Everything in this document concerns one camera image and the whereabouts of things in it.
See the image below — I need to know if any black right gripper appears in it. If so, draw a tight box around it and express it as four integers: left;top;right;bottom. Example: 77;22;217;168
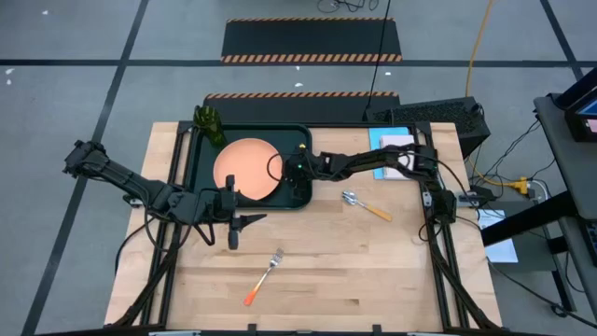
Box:
282;147;323;203

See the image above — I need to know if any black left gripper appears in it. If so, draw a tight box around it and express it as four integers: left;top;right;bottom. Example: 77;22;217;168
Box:
203;174;268;251

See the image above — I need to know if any orange round plate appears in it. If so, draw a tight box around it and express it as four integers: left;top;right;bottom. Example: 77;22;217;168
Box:
213;137;285;202

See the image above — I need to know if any orange-handled metal spoon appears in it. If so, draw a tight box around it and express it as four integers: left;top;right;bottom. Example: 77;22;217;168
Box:
340;189;394;223

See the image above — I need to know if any orange-handled metal fork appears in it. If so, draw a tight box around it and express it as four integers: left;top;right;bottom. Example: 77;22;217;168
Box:
243;247;285;308

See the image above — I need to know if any green ribbed glass cup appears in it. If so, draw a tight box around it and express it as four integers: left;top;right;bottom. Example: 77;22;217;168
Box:
192;105;229;149

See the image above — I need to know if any dark green plastic tray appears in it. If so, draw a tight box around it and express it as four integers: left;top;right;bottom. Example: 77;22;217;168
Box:
188;123;312;211

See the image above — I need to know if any black hazard-striped floor mat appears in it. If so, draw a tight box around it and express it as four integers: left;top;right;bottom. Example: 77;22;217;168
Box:
220;17;403;65
200;91;402;125

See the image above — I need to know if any pink spiral notebook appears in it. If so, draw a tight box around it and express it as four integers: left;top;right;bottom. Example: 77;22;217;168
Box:
380;133;418;181

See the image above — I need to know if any white paper sheet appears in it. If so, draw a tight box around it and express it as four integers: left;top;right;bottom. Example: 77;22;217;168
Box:
476;208;520;264

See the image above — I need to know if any black desk leg beam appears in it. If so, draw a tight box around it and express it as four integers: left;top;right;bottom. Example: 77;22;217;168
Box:
479;189;577;247

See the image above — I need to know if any grey side desk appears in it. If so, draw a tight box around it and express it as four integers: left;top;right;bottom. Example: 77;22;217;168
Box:
533;91;597;220

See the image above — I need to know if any black laptop computer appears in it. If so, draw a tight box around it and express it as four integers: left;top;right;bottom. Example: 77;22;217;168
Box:
553;66;597;144

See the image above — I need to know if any black keyboard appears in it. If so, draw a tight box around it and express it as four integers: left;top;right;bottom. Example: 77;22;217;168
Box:
582;218;597;267

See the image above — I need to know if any black hanging cable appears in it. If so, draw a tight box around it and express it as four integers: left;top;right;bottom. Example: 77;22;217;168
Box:
362;0;392;122

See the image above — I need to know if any black metal rig frame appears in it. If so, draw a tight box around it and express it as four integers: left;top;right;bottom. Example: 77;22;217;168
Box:
104;119;505;336

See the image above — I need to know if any black coiled floor cable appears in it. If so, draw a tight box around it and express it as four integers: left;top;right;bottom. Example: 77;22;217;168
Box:
316;0;380;14

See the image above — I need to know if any yellow power cable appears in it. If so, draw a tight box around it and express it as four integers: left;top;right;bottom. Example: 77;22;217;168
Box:
465;0;530;195

